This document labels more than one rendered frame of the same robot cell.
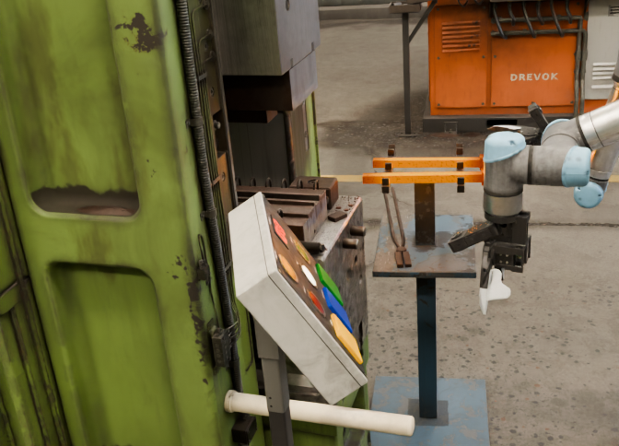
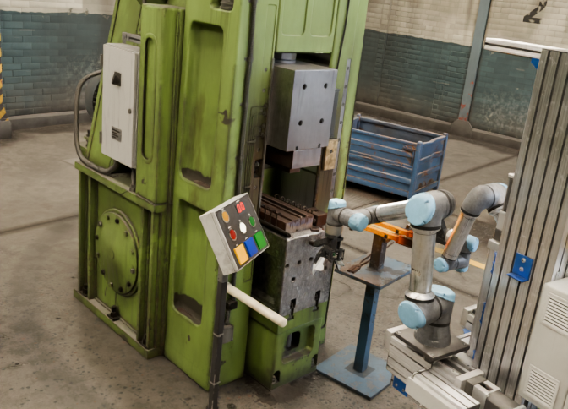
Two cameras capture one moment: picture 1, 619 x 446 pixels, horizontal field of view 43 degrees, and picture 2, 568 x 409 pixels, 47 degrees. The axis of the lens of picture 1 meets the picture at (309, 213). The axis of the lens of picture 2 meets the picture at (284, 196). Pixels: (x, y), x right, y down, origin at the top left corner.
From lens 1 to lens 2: 1.81 m
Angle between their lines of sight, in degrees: 25
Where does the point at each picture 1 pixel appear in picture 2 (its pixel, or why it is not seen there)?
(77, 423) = (172, 275)
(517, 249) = (330, 250)
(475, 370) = not seen: hidden behind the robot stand
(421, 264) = (360, 274)
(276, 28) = (288, 131)
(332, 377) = (225, 263)
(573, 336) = not seen: hidden behind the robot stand
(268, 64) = (282, 144)
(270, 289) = (210, 218)
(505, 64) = not seen: outside the picture
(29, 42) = (198, 109)
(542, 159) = (344, 214)
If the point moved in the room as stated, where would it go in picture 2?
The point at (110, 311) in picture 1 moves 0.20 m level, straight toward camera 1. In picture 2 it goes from (196, 229) to (183, 242)
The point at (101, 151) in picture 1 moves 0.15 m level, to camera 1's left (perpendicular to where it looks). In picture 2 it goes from (208, 160) to (184, 154)
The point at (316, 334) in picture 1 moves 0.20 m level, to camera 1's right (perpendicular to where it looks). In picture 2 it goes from (222, 242) to (263, 255)
